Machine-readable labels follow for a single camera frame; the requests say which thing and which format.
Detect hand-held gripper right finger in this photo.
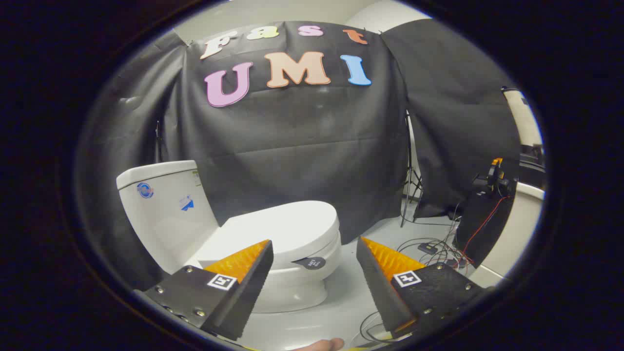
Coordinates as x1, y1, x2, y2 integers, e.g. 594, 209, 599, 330
356, 236, 488, 339

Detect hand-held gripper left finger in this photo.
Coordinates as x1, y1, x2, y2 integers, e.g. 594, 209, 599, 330
133, 239, 274, 342

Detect white toilet lid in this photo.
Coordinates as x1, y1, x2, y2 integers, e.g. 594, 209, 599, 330
195, 201, 340, 271

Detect white ceramic toilet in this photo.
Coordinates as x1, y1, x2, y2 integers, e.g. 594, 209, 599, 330
116, 160, 343, 313

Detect black draped stand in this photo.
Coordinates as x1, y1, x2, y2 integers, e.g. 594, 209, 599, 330
453, 185, 517, 268

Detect black light stand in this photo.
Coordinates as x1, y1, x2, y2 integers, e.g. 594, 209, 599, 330
400, 111, 424, 229

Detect white partition panel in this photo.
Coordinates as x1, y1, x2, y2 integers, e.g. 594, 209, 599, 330
470, 183, 546, 288

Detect black and orange gripper device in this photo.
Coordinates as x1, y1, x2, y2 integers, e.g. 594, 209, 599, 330
472, 157, 512, 198

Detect black backdrop cloth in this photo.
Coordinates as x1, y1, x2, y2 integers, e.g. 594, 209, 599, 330
76, 29, 191, 291
380, 19, 521, 220
161, 20, 410, 244

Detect cream upright board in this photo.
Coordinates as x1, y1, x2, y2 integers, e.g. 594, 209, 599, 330
502, 87, 543, 147

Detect black floor cables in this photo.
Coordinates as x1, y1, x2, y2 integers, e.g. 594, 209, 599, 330
360, 195, 476, 344

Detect red wire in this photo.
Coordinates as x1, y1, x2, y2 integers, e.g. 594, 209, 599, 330
458, 195, 510, 266

